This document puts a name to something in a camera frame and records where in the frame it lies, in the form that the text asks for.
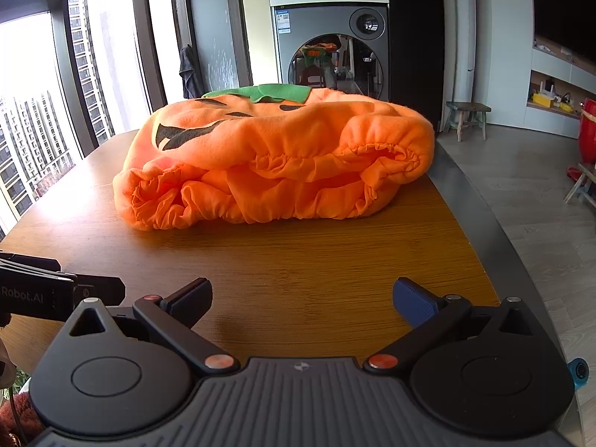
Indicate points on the orange pumpkin costume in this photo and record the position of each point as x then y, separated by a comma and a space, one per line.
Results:
274, 158

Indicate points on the small wooden stool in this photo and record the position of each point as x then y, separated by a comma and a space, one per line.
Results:
465, 114

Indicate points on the red drum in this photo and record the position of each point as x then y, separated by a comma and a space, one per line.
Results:
588, 130

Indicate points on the grey front-load washing machine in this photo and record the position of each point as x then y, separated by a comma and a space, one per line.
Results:
328, 51

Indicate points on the wooden drum stand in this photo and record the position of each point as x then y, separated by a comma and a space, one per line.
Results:
582, 181

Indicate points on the yellow box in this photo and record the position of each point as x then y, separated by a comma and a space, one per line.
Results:
544, 99

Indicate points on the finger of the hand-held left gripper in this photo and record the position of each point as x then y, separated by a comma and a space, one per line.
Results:
100, 288

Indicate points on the blue round wheel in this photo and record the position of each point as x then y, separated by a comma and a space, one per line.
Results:
579, 372

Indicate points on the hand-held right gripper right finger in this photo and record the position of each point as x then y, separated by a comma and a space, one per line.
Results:
414, 301

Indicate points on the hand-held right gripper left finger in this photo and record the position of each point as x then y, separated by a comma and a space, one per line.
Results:
188, 300

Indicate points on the dark hanging cloth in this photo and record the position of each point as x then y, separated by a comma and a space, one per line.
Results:
190, 72

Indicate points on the frosted glass door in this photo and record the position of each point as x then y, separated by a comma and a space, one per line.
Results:
212, 37

